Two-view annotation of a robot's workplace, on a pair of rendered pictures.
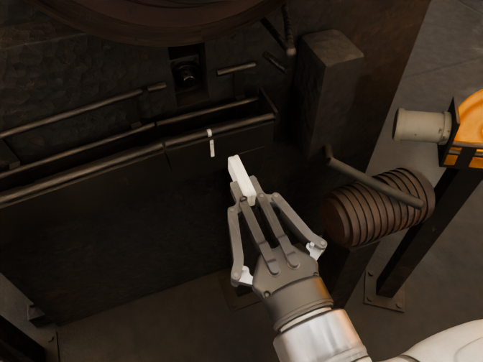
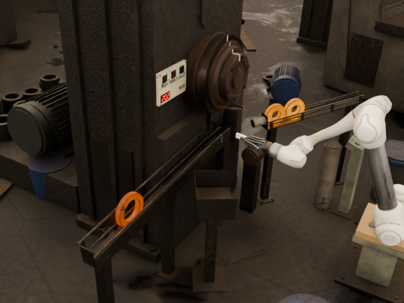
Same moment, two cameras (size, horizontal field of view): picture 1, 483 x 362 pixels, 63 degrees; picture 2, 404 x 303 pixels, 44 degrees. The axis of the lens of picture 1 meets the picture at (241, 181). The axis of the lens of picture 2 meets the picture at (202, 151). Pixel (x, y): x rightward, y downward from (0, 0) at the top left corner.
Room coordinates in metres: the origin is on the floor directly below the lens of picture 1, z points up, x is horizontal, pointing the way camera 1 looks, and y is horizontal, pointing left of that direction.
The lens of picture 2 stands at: (-1.57, 1.83, 2.21)
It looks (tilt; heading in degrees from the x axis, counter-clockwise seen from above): 31 degrees down; 321
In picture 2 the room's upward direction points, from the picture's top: 2 degrees clockwise
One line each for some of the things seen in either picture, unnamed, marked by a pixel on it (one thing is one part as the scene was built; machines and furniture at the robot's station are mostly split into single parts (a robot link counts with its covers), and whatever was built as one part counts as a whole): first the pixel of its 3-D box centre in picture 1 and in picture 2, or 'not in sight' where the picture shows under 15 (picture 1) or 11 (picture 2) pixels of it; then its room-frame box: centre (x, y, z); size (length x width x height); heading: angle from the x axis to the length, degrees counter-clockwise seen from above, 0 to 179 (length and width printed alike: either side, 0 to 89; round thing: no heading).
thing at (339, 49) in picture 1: (320, 98); (232, 123); (0.60, -0.15, 0.68); 0.11 x 0.08 x 0.24; 21
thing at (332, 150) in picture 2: not in sight; (327, 175); (0.19, -0.74, 0.26); 0.12 x 0.12 x 0.52
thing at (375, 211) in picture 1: (355, 251); (253, 175); (0.49, -0.29, 0.27); 0.22 x 0.13 x 0.53; 111
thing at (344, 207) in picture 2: not in sight; (352, 174); (0.06, -0.84, 0.31); 0.24 x 0.16 x 0.62; 111
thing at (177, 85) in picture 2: not in sight; (172, 82); (0.48, 0.42, 1.15); 0.26 x 0.02 x 0.18; 111
